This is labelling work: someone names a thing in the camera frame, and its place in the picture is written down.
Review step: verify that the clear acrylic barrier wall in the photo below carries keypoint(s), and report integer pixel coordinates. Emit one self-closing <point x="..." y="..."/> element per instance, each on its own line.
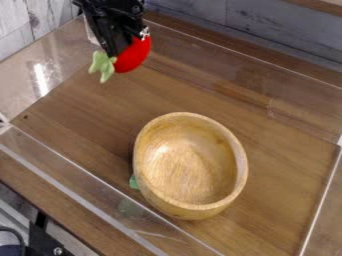
<point x="66" y="147"/>

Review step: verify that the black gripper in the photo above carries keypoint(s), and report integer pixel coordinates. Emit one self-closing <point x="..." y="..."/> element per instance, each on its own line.
<point x="115" y="21"/>

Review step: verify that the wooden bowl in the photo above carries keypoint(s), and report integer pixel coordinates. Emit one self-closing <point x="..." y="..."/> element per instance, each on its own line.
<point x="190" y="165"/>

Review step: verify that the green object behind bowl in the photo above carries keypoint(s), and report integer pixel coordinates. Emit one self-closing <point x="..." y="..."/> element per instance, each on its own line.
<point x="134" y="182"/>

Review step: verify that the red plush strawberry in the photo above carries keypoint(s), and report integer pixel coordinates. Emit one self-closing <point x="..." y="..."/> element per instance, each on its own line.
<point x="123" y="63"/>

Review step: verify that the black clamp with screw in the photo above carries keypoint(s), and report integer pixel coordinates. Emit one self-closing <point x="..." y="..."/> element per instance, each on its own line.
<point x="43" y="244"/>

